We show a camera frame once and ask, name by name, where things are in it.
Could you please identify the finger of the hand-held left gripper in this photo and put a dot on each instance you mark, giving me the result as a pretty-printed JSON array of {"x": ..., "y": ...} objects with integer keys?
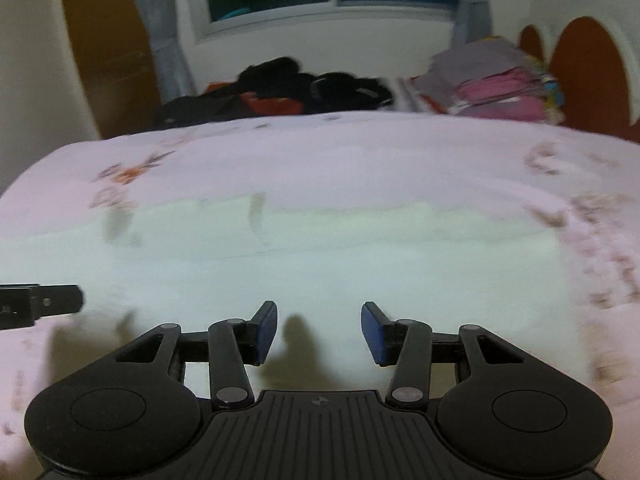
[{"x": 60, "y": 301}]

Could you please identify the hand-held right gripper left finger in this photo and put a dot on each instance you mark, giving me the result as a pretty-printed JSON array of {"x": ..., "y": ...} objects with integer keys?
[{"x": 265, "y": 334}]

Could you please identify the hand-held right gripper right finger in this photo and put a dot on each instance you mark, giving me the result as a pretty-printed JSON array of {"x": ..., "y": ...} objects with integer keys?
[{"x": 375, "y": 335}]

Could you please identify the white knit cloth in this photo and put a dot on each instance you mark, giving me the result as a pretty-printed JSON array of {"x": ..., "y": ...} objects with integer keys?
[{"x": 325, "y": 270}]

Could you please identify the pile of black clothes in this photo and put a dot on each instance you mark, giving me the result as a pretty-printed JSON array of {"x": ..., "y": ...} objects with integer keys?
[{"x": 285, "y": 82}]

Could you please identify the stack of folded clothes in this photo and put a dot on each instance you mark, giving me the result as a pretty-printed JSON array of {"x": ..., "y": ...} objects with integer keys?
[{"x": 492, "y": 85}]

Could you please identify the pink floral bed sheet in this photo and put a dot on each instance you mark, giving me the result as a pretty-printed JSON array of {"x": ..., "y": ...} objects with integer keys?
[{"x": 350, "y": 160}]

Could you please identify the red cloth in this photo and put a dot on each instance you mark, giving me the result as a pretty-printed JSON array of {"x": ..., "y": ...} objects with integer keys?
[{"x": 272, "y": 105}]

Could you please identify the brown wooden wardrobe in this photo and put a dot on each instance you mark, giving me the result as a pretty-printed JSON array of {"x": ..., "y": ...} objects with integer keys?
[{"x": 110, "y": 45}]

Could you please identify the grey curtain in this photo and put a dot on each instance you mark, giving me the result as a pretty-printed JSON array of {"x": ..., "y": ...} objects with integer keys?
[
  {"x": 472, "y": 5},
  {"x": 165, "y": 25}
]

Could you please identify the white and brown headboard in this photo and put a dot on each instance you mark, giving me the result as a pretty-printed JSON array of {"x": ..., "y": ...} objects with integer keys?
[{"x": 595, "y": 75}]

